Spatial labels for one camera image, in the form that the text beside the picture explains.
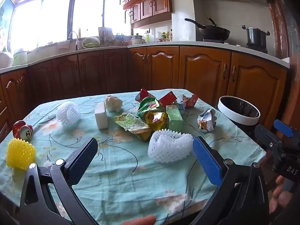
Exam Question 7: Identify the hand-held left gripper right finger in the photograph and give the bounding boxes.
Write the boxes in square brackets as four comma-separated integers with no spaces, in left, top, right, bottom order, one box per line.
[187,136,270,225]

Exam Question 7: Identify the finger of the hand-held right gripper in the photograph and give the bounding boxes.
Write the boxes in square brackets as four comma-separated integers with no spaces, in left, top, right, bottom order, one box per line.
[254,124,286,156]
[273,119,300,146]

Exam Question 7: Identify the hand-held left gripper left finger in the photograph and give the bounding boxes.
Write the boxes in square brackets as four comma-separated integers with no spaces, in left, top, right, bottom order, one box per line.
[20,137,99,225]

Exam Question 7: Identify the white-rimmed trash bin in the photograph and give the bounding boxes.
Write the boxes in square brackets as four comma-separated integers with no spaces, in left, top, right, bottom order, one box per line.
[217,96,261,134]

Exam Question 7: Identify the white foam block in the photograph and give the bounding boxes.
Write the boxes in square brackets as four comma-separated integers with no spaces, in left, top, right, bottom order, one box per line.
[95,102,109,130]

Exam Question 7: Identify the yellow green wrapper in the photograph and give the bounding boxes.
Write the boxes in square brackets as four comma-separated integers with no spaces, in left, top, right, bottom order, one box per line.
[114,113,153,142]

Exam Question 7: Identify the red carton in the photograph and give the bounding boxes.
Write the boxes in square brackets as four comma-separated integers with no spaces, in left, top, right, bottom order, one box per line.
[159,91,177,108]

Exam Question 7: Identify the green snack bag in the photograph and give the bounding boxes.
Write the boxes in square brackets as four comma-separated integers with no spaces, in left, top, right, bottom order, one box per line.
[137,97,163,119]

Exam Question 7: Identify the person's right hand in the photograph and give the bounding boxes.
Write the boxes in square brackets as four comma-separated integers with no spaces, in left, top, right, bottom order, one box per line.
[268,175,294,214]

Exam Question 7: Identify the person's left hand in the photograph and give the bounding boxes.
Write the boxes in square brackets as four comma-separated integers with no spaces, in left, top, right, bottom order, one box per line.
[122,216,157,225]

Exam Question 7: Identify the crumpled printed paper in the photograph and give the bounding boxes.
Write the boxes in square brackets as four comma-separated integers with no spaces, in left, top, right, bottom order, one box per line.
[197,108,216,133]

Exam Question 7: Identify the large white foam fruit net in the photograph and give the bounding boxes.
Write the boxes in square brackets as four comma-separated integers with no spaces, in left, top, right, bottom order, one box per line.
[148,129,194,164]

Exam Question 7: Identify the teal floral tablecloth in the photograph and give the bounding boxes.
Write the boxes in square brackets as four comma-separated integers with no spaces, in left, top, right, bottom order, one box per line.
[0,88,267,225]

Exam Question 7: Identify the small white foam fruit net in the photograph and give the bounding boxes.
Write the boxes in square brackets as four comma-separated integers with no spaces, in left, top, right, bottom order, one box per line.
[56,101,82,125]

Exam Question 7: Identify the green carton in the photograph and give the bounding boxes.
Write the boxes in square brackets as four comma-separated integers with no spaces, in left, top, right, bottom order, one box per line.
[166,105,184,133]

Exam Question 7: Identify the yellow foam fruit net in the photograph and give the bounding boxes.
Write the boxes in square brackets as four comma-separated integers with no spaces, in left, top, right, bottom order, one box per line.
[6,138,36,170]

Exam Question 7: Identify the small red printed wrapper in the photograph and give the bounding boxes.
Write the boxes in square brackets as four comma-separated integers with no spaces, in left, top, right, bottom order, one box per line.
[181,94,199,109]

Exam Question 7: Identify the crushed red can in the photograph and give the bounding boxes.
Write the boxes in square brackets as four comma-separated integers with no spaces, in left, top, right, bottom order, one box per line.
[12,120,34,143]

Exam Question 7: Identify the crumpled white tissue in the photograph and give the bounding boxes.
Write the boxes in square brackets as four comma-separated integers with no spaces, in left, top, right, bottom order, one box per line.
[105,95,123,112]

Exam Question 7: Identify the yellow snack bag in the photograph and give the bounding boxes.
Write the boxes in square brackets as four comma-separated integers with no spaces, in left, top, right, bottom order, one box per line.
[145,111,169,132]

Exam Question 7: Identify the gas stove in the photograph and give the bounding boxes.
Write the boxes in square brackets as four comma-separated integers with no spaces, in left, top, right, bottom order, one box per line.
[203,38,269,53]

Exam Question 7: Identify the wooden lower cabinets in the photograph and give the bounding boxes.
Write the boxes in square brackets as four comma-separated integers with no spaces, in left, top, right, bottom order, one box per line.
[0,46,290,146]

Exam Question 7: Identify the wooden cabinets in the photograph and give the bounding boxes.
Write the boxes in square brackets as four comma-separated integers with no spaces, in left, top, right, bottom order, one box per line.
[0,46,290,146]
[116,0,173,29]

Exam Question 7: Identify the red snack wrapper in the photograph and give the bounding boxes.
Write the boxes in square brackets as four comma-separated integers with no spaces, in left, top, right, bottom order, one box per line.
[135,88,155,103]

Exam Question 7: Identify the black cooking pot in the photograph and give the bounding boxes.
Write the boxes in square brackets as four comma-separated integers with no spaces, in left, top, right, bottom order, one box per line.
[242,25,271,48]

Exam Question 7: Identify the black wok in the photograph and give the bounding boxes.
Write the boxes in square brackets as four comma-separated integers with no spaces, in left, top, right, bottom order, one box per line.
[184,17,231,42]

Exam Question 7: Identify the bowl of green vegetables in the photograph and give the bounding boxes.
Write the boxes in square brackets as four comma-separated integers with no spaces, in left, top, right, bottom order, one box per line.
[81,37,101,50]

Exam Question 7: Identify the white container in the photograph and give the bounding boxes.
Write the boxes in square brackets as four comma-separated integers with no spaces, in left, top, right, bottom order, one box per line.
[13,50,28,66]

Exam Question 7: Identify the sink faucet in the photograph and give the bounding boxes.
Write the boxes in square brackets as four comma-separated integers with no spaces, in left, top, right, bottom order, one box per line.
[68,31,80,51]

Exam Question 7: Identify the white kitchen countertop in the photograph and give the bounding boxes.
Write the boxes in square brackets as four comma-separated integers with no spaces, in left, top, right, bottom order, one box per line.
[0,40,291,74]

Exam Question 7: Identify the white kettle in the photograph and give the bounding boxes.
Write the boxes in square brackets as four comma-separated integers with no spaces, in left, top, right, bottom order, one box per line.
[0,47,14,69]

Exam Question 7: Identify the seasoning jars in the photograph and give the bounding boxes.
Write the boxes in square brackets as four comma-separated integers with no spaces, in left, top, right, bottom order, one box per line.
[159,29,173,42]

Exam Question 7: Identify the white rice cooker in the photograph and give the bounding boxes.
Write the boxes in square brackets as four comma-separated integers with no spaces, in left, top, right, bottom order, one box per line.
[131,33,146,45]

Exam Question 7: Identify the kitchen window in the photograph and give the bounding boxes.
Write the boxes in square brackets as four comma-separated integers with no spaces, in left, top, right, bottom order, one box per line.
[9,0,132,52]

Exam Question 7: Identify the wooden upper cabinets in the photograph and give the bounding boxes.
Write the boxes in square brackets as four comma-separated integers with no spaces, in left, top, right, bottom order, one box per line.
[116,0,173,29]

